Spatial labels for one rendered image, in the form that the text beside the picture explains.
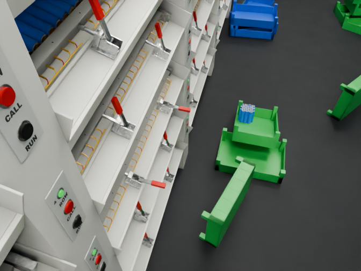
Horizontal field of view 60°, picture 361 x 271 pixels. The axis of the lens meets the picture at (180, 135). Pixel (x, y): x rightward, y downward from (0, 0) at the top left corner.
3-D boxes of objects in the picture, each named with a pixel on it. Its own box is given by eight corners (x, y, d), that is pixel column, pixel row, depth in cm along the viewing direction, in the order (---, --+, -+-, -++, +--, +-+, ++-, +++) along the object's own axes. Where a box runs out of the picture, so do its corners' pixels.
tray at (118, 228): (179, 88, 108) (190, 69, 101) (112, 261, 70) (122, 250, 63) (125, 62, 106) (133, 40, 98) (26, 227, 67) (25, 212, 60)
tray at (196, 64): (211, 31, 167) (224, 10, 157) (185, 109, 129) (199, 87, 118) (178, 13, 164) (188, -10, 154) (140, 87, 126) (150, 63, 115)
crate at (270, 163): (282, 149, 152) (287, 138, 146) (280, 184, 140) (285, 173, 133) (221, 137, 157) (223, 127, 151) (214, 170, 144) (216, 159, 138)
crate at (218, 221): (247, 190, 137) (231, 182, 140) (256, 163, 122) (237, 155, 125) (216, 248, 121) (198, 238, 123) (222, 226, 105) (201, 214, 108)
